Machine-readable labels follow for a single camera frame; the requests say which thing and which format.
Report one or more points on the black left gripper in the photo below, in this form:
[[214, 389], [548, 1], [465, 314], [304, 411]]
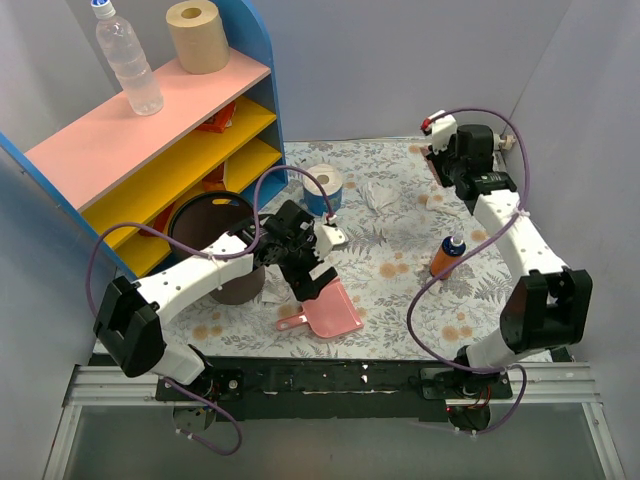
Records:
[[310, 282]]

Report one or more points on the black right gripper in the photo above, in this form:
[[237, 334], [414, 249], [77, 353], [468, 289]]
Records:
[[442, 165]]

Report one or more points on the pink hand brush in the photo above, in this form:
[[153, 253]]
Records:
[[434, 161]]

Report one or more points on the pink dustpan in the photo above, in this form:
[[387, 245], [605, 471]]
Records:
[[330, 315]]

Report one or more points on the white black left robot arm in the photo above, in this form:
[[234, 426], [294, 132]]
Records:
[[132, 315]]

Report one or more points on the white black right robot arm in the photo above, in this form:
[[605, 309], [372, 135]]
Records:
[[549, 304]]

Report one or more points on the white paper scrap by bin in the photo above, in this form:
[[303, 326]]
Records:
[[274, 292]]

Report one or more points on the grey green lotion bottle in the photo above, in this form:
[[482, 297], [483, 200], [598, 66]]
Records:
[[503, 143]]

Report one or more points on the orange bottle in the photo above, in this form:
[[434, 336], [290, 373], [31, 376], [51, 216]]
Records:
[[451, 249]]

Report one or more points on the crumpled white paper scrap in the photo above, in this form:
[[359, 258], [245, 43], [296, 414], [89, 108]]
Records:
[[377, 197]]

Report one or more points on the white paper scrap near bottle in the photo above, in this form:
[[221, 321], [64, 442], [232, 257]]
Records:
[[423, 263]]

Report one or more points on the floral table mat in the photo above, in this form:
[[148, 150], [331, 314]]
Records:
[[376, 268]]

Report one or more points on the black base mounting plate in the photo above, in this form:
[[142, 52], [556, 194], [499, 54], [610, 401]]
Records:
[[280, 388]]

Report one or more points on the brown trash bin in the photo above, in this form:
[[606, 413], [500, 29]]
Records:
[[201, 221]]

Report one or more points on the red packet on lower shelf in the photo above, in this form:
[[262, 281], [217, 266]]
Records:
[[159, 223]]

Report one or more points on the colourful wooden shelf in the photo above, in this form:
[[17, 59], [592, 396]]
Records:
[[111, 169]]

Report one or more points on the orange snack packet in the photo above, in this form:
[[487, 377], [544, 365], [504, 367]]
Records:
[[220, 121]]

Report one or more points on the clear plastic water bottle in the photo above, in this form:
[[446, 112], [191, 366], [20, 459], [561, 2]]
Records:
[[125, 55]]

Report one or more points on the brown paper roll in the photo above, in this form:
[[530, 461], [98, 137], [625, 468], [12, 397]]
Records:
[[198, 35]]

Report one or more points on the aluminium frame rail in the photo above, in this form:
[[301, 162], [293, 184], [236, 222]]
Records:
[[548, 383]]

